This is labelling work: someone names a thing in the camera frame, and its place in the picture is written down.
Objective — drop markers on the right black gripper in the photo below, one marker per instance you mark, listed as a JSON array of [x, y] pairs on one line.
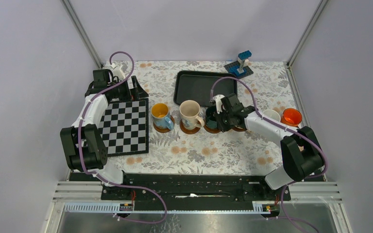
[[224, 128]]

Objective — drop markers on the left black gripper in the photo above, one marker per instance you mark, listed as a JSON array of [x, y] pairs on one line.
[[136, 92]]

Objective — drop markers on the brown wooden coaster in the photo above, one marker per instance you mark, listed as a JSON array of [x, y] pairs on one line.
[[239, 129], [163, 124], [211, 130], [187, 131]]

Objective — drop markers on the blue mug yellow inside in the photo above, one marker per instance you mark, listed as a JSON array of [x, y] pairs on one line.
[[160, 110]]

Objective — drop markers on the tall cream floral mug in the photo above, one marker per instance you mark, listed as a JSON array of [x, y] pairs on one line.
[[190, 115]]

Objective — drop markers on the black serving tray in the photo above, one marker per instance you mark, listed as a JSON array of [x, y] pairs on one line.
[[196, 85]]

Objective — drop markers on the white mug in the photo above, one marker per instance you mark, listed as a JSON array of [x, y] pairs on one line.
[[272, 114]]

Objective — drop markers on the orange mug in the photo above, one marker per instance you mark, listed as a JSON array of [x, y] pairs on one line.
[[291, 117]]

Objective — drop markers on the dark green mug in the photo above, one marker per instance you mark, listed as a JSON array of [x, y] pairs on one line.
[[210, 120]]

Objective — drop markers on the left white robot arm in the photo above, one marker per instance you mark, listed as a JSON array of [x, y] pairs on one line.
[[82, 142]]

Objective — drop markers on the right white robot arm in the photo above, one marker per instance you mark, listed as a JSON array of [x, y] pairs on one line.
[[300, 150]]

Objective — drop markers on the floral table cloth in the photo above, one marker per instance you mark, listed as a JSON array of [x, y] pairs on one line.
[[238, 153]]

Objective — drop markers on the black white chessboard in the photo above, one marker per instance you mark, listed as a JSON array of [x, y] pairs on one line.
[[124, 128]]

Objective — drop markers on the white lego brick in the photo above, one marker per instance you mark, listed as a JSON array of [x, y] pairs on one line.
[[242, 64]]

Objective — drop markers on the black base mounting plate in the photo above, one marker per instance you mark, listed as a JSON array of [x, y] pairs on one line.
[[183, 192]]

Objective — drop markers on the blue lego brick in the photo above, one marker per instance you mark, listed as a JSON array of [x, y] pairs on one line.
[[244, 55]]

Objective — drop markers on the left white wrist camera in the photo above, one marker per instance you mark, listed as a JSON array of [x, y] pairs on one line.
[[118, 71]]

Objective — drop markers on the white slotted cable duct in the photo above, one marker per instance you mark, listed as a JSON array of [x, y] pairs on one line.
[[111, 208]]

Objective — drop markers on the aluminium frame rail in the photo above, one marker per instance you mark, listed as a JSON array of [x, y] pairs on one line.
[[302, 192]]

